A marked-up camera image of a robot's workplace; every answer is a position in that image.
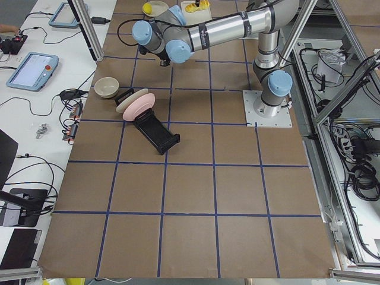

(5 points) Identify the black power adapter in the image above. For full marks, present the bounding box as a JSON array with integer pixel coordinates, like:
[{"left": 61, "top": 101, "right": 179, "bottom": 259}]
[{"left": 91, "top": 17, "right": 110, "bottom": 25}]

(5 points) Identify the yellow lemon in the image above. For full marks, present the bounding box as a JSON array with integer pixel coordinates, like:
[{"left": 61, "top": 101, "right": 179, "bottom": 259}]
[{"left": 142, "top": 3, "right": 153, "bottom": 16}]

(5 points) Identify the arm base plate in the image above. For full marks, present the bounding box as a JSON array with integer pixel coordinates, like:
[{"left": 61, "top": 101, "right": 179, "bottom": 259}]
[{"left": 243, "top": 90, "right": 292, "bottom": 128}]

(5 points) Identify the striped bread roll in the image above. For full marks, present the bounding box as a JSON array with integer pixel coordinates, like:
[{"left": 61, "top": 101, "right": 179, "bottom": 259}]
[{"left": 185, "top": 0, "right": 210, "bottom": 13}]

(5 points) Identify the usb hub with cables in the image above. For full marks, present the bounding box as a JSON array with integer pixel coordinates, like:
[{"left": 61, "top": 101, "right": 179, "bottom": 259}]
[{"left": 59, "top": 99, "right": 84, "bottom": 145}]

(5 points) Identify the white rectangular tray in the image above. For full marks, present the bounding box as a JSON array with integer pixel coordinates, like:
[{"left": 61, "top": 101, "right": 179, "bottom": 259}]
[{"left": 180, "top": 1, "right": 212, "bottom": 26}]

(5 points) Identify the pink plate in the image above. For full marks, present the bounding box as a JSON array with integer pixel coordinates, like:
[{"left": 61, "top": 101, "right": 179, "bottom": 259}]
[{"left": 122, "top": 93, "right": 156, "bottom": 122}]

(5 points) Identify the black plate rack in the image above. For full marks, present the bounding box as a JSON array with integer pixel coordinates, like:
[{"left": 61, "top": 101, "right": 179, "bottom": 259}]
[{"left": 132, "top": 107, "right": 180, "bottom": 155}]

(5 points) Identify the far teach pendant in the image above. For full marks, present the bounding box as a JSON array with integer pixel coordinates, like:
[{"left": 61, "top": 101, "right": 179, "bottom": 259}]
[{"left": 49, "top": 2, "right": 79, "bottom": 29}]

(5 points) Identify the aluminium frame post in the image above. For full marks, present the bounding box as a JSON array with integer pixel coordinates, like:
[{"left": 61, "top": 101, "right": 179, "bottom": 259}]
[{"left": 68, "top": 0, "right": 104, "bottom": 62}]

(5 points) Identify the cream bowl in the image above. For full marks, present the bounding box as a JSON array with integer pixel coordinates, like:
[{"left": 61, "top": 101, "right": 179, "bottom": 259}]
[{"left": 94, "top": 77, "right": 119, "bottom": 99}]

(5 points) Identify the black monitor stand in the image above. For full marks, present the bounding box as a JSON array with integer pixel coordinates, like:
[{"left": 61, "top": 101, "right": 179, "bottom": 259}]
[{"left": 1, "top": 131, "right": 48, "bottom": 227}]

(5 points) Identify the near teach pendant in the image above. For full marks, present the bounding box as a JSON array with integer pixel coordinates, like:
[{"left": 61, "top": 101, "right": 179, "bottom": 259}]
[{"left": 6, "top": 52, "right": 59, "bottom": 91}]

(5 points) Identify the teach pendant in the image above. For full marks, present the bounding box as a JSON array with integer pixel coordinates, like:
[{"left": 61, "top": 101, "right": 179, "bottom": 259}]
[
  {"left": 6, "top": 52, "right": 59, "bottom": 91},
  {"left": 49, "top": 2, "right": 79, "bottom": 29}
]

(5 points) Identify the cream plate in rack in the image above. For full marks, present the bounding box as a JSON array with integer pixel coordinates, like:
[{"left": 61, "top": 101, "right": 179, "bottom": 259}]
[{"left": 115, "top": 88, "right": 149, "bottom": 113}]

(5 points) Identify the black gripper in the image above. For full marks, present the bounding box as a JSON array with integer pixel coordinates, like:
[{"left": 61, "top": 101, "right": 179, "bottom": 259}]
[{"left": 155, "top": 50, "right": 171, "bottom": 67}]

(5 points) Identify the cream plate with lemon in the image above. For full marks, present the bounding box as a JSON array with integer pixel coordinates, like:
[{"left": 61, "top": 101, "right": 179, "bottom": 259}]
[{"left": 145, "top": 1, "right": 169, "bottom": 18}]

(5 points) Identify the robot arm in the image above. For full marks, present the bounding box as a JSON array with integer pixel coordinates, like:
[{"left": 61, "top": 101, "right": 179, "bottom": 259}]
[{"left": 132, "top": 1, "right": 299, "bottom": 118}]

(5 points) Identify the metal clamp bracket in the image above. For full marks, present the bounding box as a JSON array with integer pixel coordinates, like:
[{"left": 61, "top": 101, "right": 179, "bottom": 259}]
[{"left": 36, "top": 123, "right": 49, "bottom": 139}]

